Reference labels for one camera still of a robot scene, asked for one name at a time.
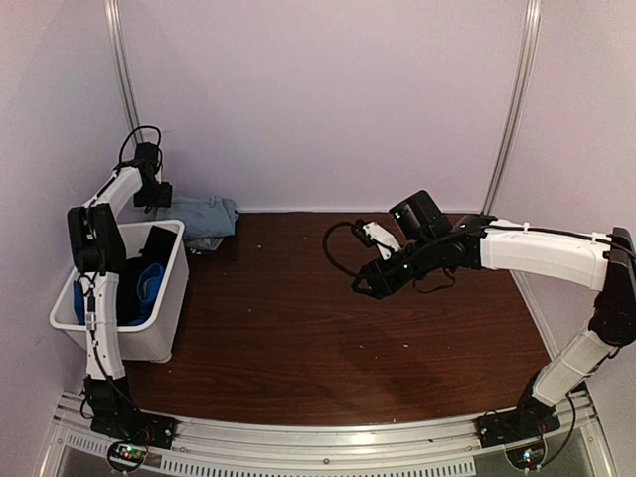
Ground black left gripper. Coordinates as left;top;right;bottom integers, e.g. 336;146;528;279
134;183;173;209

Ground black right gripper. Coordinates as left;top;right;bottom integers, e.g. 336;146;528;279
353;236;441;300

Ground light blue denim skirt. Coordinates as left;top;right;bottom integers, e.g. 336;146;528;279
155;196;239;240

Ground black garment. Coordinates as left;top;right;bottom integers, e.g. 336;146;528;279
116;225;181;324

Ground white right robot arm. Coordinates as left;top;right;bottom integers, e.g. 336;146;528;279
351;191;635;439

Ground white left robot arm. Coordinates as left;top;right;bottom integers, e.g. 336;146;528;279
67;142;173;400

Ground white plastic laundry bin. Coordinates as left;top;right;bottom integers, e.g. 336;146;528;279
49;220;189;363

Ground folded grey button shirt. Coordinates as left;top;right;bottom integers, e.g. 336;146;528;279
184;238;224;254

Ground blue garment in bin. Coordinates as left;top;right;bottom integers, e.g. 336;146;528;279
72;263;168;327

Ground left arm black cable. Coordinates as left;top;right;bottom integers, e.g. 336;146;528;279
116;125;165;173

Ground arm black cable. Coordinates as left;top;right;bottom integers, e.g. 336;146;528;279
116;125;165;173
322;222;369;279

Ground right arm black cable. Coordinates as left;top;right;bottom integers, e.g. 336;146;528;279
322;222;369;279

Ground left aluminium frame post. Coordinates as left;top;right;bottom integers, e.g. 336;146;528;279
104;0;140;130

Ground aluminium frame post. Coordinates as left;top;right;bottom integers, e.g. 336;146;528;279
481;0;543;215
104;0;140;130

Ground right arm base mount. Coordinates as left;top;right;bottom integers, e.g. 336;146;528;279
474;397;560;472

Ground front aluminium rail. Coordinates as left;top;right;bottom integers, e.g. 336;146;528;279
35;391;617;476

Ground right aluminium frame post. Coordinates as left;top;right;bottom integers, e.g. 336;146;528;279
481;0;543;215

